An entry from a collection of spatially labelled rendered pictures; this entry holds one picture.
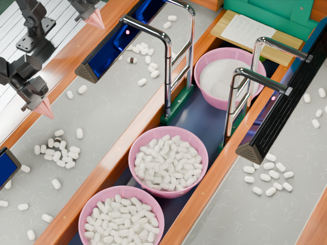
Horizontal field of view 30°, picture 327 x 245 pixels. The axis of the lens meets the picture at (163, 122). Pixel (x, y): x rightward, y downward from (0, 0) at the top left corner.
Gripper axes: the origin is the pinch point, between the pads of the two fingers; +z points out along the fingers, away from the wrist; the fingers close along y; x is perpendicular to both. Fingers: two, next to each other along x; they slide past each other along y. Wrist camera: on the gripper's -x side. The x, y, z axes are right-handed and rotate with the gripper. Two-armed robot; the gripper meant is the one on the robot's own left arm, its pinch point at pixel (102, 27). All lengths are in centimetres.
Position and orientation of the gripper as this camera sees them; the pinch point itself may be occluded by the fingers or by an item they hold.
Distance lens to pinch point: 231.5
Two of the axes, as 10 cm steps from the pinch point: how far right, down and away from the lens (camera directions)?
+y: 5.2, -6.8, 5.1
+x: -5.5, 1.8, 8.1
